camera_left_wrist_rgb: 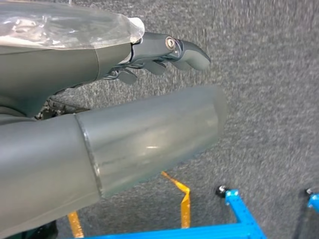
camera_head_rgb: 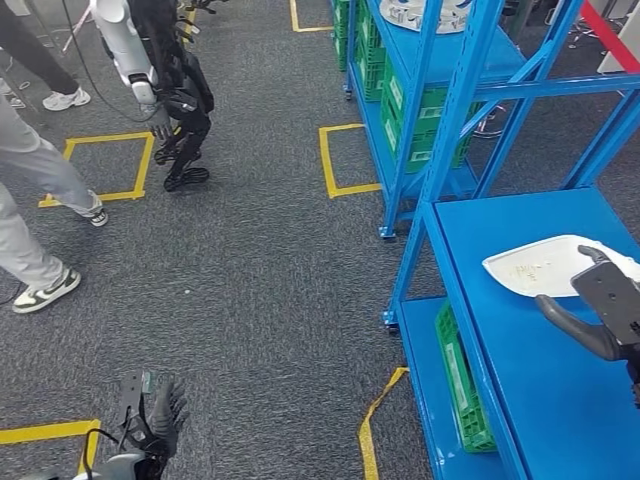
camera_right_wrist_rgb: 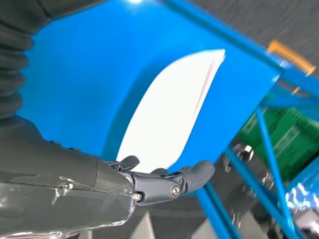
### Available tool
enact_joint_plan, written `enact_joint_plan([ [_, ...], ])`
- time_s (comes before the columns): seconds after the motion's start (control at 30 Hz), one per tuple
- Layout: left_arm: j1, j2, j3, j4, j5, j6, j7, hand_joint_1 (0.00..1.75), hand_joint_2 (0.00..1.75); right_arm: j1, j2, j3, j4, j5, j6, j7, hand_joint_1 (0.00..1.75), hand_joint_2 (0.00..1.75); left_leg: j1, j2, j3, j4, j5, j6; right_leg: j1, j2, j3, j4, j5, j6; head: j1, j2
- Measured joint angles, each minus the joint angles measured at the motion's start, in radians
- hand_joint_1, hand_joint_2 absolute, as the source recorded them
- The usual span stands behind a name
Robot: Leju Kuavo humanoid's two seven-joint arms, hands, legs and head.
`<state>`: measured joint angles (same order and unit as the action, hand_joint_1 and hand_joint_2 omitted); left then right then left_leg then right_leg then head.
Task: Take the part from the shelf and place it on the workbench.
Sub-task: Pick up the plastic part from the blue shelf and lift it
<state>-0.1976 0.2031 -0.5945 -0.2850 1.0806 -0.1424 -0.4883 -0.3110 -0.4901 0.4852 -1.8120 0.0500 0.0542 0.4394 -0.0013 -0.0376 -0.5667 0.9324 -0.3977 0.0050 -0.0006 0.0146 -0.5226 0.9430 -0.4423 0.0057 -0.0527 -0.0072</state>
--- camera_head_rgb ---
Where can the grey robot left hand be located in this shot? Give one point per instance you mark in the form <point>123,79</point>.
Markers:
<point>167,417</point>

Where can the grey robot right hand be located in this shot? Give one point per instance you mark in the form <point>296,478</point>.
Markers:
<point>575,331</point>

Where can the white plastic shell part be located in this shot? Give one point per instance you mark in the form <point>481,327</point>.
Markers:
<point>530,265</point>

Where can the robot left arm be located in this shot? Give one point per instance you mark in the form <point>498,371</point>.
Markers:
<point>120,464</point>

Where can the blue metal shelf rack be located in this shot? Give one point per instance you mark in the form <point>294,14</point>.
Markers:
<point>500,56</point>
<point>525,384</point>

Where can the yellow floor tape square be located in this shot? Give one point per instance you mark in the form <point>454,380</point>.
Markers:
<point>324,159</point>
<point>145,166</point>
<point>295,20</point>
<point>50,430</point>

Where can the green plastic crate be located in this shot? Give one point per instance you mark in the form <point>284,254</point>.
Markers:
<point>372,60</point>
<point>395,93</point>
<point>341,33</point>
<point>463,391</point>
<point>391,136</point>

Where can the chrome stool base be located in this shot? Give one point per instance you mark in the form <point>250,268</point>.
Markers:
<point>490,122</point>

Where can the white desk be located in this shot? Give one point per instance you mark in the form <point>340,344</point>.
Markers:
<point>612,64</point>

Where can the red barrier tape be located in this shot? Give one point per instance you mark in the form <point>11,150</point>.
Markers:
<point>610,36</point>

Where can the black white humanoid robot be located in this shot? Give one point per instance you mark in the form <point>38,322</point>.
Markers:
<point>185,99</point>

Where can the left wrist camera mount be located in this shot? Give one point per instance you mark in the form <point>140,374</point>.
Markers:
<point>132,397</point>

